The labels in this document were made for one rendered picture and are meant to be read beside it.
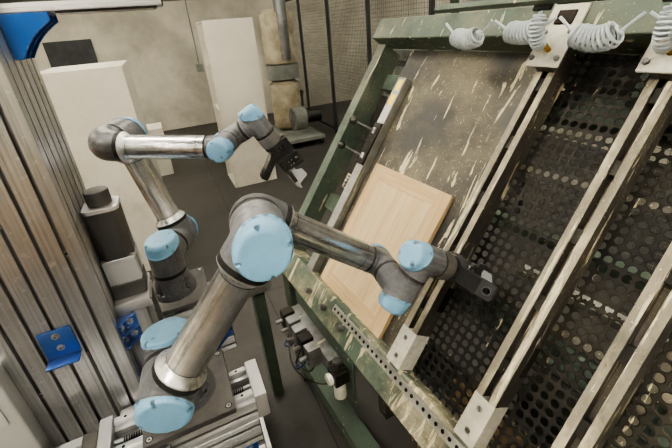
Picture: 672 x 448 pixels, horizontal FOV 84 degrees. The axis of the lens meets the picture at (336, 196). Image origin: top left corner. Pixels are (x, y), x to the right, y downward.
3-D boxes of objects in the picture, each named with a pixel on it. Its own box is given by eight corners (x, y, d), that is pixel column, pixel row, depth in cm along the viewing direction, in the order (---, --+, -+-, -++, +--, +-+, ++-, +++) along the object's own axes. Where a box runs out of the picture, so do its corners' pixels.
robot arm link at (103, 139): (65, 133, 113) (227, 134, 112) (88, 124, 123) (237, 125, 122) (76, 169, 118) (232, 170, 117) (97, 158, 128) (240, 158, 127)
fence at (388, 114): (313, 267, 177) (306, 265, 174) (404, 81, 168) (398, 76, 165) (318, 272, 173) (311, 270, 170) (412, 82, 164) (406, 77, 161)
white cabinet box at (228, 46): (227, 174, 555) (195, 22, 469) (265, 166, 576) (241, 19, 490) (235, 188, 505) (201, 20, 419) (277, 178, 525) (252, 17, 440)
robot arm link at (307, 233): (218, 212, 90) (372, 272, 112) (219, 233, 81) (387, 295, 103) (240, 171, 88) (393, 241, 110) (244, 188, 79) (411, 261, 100)
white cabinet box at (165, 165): (134, 172, 595) (119, 128, 565) (172, 165, 616) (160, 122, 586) (133, 182, 558) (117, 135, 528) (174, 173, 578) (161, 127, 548)
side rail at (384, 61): (300, 246, 200) (283, 242, 194) (393, 55, 190) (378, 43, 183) (305, 252, 195) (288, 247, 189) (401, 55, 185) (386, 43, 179)
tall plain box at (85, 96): (116, 236, 405) (52, 67, 332) (174, 222, 426) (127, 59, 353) (108, 282, 330) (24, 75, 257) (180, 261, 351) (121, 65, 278)
